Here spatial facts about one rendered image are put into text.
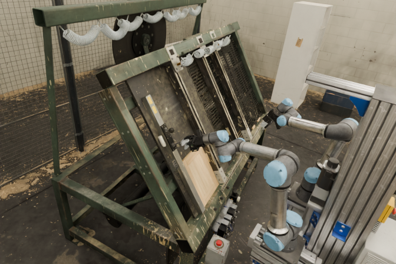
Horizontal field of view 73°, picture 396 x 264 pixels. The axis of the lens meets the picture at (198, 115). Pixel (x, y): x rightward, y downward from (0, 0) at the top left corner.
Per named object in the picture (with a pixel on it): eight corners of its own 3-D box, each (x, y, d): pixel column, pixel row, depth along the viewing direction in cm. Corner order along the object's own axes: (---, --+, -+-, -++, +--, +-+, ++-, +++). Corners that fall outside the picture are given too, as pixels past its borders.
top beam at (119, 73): (102, 90, 155) (114, 85, 149) (94, 74, 153) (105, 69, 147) (233, 32, 331) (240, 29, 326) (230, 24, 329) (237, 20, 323)
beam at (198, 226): (182, 253, 186) (194, 254, 179) (174, 239, 183) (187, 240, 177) (263, 120, 362) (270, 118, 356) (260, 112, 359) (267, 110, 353)
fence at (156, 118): (198, 213, 200) (203, 213, 197) (141, 98, 179) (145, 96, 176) (201, 208, 204) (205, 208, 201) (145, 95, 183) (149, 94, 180)
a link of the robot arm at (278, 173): (294, 243, 153) (299, 158, 135) (280, 258, 143) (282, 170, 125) (275, 232, 161) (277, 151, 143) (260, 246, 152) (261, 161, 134)
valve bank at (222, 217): (223, 254, 206) (227, 234, 194) (206, 246, 211) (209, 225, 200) (243, 210, 246) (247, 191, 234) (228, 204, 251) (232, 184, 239)
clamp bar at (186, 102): (216, 185, 227) (241, 182, 213) (155, 53, 200) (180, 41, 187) (220, 178, 235) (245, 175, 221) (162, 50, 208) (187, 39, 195)
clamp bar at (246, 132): (244, 141, 288) (265, 138, 274) (200, 36, 261) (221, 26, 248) (247, 137, 296) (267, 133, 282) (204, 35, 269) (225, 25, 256)
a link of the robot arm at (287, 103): (291, 106, 203) (283, 98, 206) (281, 115, 210) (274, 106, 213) (296, 104, 208) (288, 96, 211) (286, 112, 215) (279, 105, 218)
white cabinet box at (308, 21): (296, 109, 570) (326, 7, 470) (270, 101, 597) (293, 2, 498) (303, 101, 615) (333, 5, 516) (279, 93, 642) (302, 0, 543)
